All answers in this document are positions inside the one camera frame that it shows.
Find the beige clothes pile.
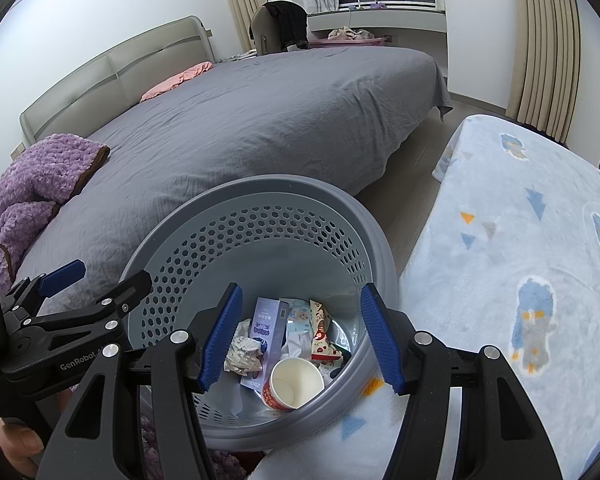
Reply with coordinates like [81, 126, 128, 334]
[327, 27, 376, 42]

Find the long beige snack wrapper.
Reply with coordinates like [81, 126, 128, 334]
[309, 300, 346, 363]

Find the pink basket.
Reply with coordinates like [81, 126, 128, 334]
[307, 35, 386, 51]

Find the white tissue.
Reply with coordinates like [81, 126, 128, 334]
[282, 335, 313, 361]

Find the blue wet wipe packet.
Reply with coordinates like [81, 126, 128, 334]
[280, 297, 313, 346]

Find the person's purple fuzzy clothing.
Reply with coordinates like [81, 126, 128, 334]
[139, 400, 246, 480]

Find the purple rabbit print box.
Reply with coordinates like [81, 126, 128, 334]
[240, 296, 290, 391]

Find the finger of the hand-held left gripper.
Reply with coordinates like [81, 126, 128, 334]
[22, 269, 153, 342]
[2, 259, 87, 313]

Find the purple fuzzy blanket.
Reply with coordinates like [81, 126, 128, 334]
[0, 133, 112, 296]

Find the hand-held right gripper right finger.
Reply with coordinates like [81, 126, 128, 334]
[360, 282, 565, 480]

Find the wide beige curtain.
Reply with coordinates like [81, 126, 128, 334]
[505, 0, 581, 143]

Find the beige chair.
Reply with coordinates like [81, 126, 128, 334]
[250, 2, 311, 56]

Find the person's left hand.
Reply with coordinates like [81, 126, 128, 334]
[0, 419, 46, 480]

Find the black clothing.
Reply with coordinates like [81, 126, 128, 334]
[262, 0, 308, 51]

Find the white paper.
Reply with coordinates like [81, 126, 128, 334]
[224, 322, 263, 378]

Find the beige headboard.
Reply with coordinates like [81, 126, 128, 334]
[19, 16, 216, 150]

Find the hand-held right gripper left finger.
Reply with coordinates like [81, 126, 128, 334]
[36, 282, 244, 480]

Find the grey perforated basket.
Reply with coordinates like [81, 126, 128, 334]
[116, 175, 400, 453]

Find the pink pillow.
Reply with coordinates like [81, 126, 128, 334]
[140, 61, 213, 102]

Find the white window desk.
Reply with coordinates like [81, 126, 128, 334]
[306, 4, 448, 51]

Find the bed with grey sheet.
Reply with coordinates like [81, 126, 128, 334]
[10, 46, 453, 306]

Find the red white paper cup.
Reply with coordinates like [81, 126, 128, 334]
[261, 357, 326, 413]

